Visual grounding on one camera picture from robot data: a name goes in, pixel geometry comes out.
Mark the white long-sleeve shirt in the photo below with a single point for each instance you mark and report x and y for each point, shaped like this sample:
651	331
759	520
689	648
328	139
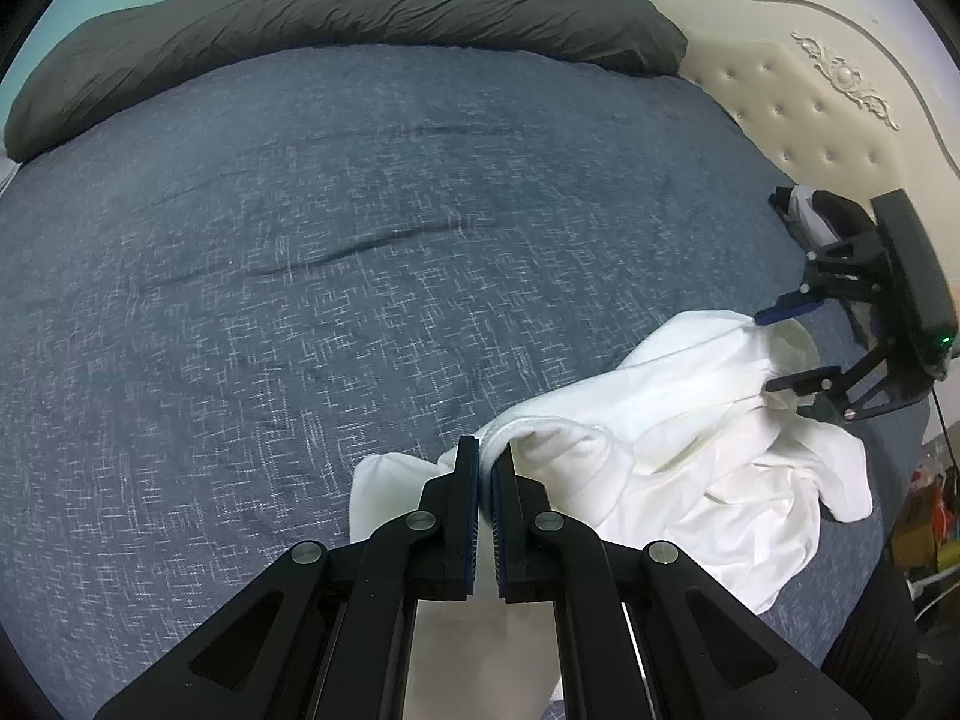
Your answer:
675	427

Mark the bed with blue patterned sheet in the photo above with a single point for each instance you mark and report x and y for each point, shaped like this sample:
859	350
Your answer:
262	277

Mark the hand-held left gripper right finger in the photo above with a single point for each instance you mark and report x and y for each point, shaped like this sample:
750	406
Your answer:
501	532

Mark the person's leg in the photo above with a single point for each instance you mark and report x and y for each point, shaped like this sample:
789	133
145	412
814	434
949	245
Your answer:
870	645

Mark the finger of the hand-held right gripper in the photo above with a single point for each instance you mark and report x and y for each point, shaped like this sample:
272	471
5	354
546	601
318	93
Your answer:
806	379
780	311

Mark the cream tufted headboard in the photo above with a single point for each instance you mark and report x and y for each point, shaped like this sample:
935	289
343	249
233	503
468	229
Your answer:
817	97

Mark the floor clutter pile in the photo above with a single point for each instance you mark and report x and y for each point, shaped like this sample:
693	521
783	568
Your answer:
934	517

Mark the black folded garment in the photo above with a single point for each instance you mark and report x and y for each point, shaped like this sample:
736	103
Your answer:
844	214

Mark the dark grey rolled duvet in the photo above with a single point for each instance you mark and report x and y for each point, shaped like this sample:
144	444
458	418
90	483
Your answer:
337	22

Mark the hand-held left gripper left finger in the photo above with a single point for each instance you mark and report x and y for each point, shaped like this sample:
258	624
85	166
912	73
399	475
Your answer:
466	525

